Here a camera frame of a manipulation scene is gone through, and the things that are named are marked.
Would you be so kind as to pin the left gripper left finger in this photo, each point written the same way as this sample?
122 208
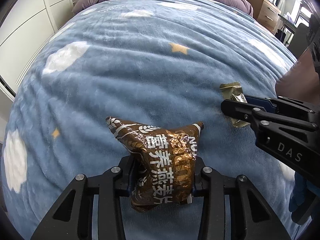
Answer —
90 204

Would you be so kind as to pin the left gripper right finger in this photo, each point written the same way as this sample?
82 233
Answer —
234 207

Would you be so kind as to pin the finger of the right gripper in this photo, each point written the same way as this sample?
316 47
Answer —
260 102
239 111

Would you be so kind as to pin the olive green candy packet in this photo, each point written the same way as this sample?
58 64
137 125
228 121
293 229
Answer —
233 91

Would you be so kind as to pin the brown oat snack bag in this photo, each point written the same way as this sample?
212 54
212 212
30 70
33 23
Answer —
166 161

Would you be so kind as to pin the blue gloved right hand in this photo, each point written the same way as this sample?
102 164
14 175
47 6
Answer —
304 200

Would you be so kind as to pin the black and bronze kettle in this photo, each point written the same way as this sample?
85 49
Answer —
301 82

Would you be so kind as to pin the black office chair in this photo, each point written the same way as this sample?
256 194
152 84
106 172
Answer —
299 43

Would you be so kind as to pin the wooden drawer cabinet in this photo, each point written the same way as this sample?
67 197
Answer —
266 13

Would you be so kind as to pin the blue cloud-pattern blanket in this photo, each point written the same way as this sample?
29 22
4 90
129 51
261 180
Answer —
158 62

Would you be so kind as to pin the white wardrobe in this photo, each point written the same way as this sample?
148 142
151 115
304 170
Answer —
28 27

